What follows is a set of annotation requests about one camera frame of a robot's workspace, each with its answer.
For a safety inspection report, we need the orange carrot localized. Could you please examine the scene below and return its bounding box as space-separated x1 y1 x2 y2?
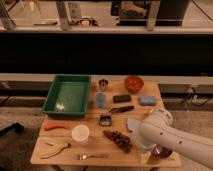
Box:
43 124 69 131

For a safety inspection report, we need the white plastic cup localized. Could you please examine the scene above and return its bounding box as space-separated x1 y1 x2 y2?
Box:
71 124 90 145

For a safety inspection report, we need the bunch of dark grapes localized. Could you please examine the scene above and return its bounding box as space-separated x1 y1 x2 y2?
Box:
103 130 133 153

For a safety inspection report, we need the small metal cup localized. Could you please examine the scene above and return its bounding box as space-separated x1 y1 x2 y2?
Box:
99 79 108 91

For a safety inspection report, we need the black handled peeler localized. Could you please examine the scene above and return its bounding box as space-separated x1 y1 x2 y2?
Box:
99 106 134 126

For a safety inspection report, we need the purple bowl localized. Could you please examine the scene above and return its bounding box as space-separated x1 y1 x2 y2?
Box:
151 145 172 160

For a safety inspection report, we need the silver fork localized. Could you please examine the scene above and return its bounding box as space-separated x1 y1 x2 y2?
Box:
78 153 109 160

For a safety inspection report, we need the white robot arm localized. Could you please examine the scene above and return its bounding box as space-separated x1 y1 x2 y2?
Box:
137 108 213 169

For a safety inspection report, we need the blue plastic cup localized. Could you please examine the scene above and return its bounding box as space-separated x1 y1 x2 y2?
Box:
95 93 106 108

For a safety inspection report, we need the yellow banana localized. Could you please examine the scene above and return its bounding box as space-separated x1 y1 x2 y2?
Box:
40 143 71 159

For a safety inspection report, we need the green plastic tray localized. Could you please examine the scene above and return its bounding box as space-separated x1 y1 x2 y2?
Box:
42 75 91 118

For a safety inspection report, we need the black rectangular block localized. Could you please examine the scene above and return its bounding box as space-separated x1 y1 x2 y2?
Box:
113 95 131 103

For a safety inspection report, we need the blue sponge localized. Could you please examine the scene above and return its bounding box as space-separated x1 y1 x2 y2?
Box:
139 96 157 106

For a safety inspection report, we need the red bowl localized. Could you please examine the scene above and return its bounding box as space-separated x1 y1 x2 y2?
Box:
124 76 144 94

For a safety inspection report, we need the blue folded cloth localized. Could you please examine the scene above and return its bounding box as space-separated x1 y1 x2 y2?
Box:
127 118 141 132

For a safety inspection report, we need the wooden folding table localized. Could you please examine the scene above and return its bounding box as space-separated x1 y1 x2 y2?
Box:
31 81 181 168

